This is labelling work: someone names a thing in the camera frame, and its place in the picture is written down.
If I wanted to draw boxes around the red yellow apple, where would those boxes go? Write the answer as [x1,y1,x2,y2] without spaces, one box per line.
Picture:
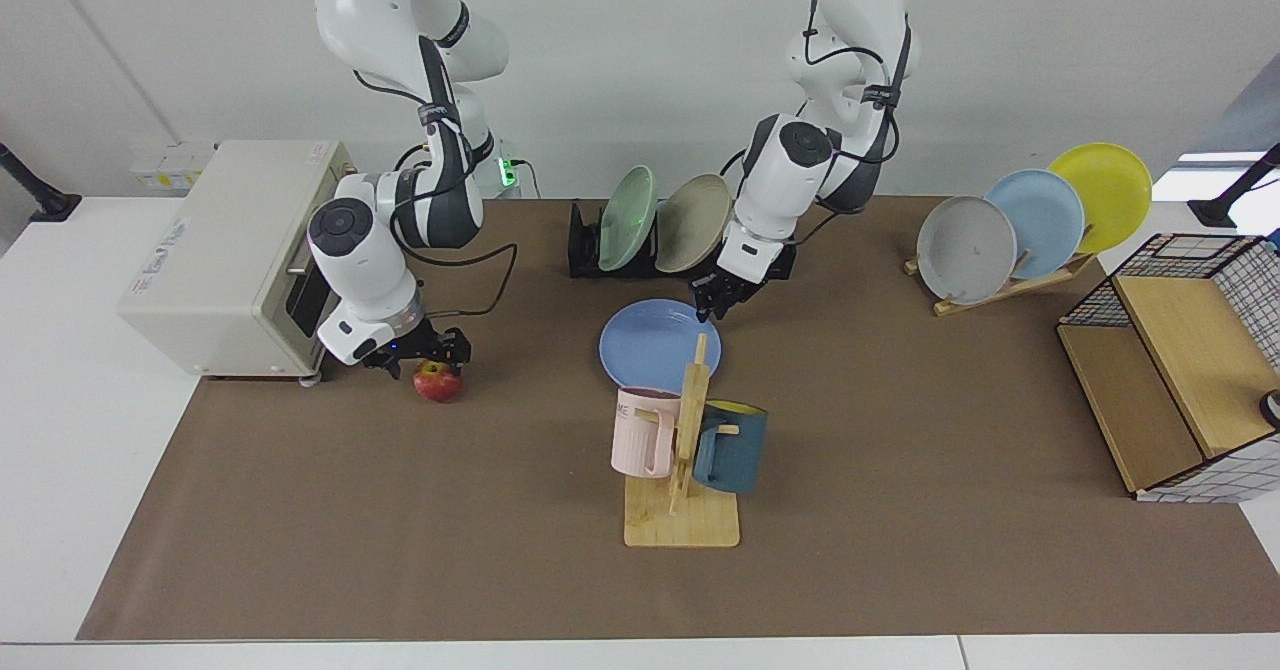
[413,360,464,404]

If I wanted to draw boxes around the beige plate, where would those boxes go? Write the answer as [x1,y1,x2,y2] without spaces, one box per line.
[655,173,736,274]

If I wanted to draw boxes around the green plate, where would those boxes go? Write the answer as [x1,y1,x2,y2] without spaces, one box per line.
[598,166,659,273]

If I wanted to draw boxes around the black dish rack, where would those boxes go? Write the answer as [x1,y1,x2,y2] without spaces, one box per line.
[568,200,798,281]

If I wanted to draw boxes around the grey plate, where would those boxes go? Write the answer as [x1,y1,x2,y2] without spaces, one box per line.
[916,195,1018,306]

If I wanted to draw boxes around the wooden plate rack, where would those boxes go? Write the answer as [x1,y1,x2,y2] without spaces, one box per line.
[903,250,1098,318]

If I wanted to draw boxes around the light blue plate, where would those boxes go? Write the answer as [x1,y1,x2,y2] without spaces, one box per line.
[985,170,1086,281]

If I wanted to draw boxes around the yellow plate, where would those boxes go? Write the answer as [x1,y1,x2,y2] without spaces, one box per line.
[1047,142,1154,256]

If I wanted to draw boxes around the pink cup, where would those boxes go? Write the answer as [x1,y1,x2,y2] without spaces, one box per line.
[610,386,683,478]

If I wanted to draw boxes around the dark blue cup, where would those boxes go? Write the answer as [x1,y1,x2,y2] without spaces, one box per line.
[692,400,769,495]

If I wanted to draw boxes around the brown table cloth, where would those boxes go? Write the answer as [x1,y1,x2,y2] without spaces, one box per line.
[76,196,1280,643]

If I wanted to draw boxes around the pale toaster oven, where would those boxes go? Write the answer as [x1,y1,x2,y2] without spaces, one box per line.
[117,140,359,386]

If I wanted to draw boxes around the wooden cup stand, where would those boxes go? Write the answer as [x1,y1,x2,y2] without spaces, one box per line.
[623,333,742,549]

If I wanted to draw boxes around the black pole stand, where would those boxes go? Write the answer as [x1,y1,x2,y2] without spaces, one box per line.
[1188,143,1280,229]
[0,142,83,224]

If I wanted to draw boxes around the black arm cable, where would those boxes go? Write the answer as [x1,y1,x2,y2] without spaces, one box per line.
[795,0,906,246]
[352,68,520,319]

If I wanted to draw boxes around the white wall socket box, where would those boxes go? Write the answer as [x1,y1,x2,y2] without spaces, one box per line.
[130,142,216,193]

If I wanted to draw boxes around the wire basket with wooden floor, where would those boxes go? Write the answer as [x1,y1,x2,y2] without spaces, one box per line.
[1056,233,1280,504]

